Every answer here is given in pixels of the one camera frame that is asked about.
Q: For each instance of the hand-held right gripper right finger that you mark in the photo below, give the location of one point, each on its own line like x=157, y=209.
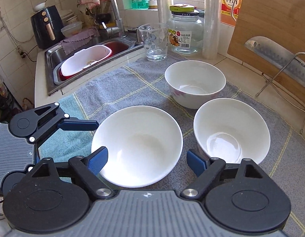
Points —
x=195, y=161

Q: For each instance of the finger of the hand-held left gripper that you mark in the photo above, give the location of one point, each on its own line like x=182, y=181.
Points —
x=78, y=124

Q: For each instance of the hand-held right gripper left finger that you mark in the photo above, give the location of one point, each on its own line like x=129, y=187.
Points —
x=98, y=159

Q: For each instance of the white bowl pink flowers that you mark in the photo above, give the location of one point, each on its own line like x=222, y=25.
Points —
x=192, y=76
x=229, y=118
x=137, y=138

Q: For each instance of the white plastic basket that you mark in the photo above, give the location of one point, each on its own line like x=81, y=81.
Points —
x=76, y=65

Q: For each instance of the steel sink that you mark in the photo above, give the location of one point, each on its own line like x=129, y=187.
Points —
x=53, y=59

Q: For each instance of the grey teal checked towel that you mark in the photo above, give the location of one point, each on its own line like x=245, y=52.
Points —
x=142, y=88

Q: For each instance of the purple cloth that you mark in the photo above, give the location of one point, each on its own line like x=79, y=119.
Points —
x=78, y=40

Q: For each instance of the red basin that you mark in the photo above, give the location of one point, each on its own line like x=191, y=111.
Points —
x=118, y=46

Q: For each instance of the clear plastic bowl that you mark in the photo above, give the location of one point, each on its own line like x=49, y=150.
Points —
x=71, y=29

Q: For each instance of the black air fryer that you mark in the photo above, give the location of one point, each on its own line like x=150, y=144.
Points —
x=43, y=29

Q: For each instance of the clear glass cup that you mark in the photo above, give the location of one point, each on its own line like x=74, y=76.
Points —
x=155, y=51

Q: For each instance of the metal sink dispenser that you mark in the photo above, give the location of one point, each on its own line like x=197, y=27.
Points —
x=139, y=35

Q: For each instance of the small white bowl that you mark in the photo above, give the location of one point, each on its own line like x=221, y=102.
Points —
x=39, y=7

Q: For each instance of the steel faucet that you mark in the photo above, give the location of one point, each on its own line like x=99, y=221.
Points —
x=114, y=5

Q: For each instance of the glass jar with lid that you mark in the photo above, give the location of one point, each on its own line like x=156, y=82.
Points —
x=192, y=29

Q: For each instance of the tall clear plastic wrap roll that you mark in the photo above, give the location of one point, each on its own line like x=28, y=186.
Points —
x=213, y=17

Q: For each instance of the short clear plastic wrap roll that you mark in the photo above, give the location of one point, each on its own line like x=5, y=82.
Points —
x=163, y=2

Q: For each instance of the orange cooking wine jug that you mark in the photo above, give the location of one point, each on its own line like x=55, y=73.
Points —
x=229, y=5

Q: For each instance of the bamboo cutting board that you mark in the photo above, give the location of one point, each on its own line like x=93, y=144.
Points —
x=266, y=12

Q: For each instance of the wall socket with plug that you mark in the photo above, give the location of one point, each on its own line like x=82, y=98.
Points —
x=21, y=52

